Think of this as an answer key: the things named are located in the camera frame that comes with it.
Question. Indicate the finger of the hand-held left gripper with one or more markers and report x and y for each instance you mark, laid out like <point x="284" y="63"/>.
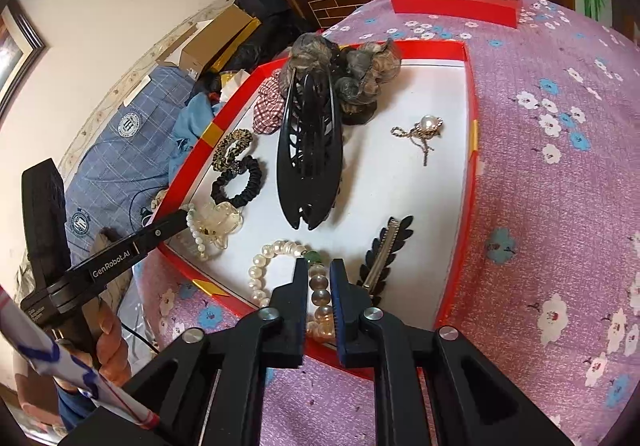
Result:
<point x="165" y="228"/>

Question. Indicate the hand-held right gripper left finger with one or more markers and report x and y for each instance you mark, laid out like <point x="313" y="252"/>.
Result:
<point x="300" y="296"/>

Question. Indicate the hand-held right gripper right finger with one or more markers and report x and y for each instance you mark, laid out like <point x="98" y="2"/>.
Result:
<point x="336" y="306"/>

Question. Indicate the clear flower hair claw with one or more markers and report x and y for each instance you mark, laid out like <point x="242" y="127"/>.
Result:
<point x="220" y="221"/>

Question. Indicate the black leaf hair clip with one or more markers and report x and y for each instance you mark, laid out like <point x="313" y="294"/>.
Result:
<point x="387" y="238"/>

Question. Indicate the black scrunchie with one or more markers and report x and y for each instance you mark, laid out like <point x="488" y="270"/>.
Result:
<point x="250" y="181"/>

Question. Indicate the large black hair claw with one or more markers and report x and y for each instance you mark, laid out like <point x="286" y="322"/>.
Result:
<point x="305" y="196"/>

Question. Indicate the leopard print scrunchie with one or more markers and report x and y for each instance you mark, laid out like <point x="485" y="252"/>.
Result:
<point x="235" y="140"/>

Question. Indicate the red box tray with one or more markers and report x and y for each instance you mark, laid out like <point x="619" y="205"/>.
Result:
<point x="400" y="186"/>

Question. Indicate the person's left hand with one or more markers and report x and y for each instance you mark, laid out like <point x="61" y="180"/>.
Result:
<point x="112" y="346"/>

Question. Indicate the blue plaid cloth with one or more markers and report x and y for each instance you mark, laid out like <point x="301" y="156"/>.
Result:
<point x="130" y="125"/>

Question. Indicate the light blue cloth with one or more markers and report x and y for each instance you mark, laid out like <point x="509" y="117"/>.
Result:
<point x="195" y="120"/>

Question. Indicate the white striped paper roll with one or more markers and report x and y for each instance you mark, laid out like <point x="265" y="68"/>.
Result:
<point x="75" y="368"/>

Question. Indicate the red plaid scrunchie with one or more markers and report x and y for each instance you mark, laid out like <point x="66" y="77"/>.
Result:
<point x="267" y="110"/>

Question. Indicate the cardboard box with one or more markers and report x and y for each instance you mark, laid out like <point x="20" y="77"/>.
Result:
<point x="200" y="55"/>

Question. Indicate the black bag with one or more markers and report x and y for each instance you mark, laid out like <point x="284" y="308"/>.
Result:
<point x="270" y="25"/>

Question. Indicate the brown organza scrunchie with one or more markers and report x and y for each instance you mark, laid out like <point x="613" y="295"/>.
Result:
<point x="365" y="70"/>

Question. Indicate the purple floral tablecloth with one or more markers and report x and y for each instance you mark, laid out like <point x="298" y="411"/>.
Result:
<point x="550" y="175"/>

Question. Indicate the red box lid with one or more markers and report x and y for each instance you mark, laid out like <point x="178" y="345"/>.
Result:
<point x="450" y="5"/>

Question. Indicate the framed wall picture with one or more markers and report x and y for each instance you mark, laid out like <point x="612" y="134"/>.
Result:
<point x="25" y="45"/>

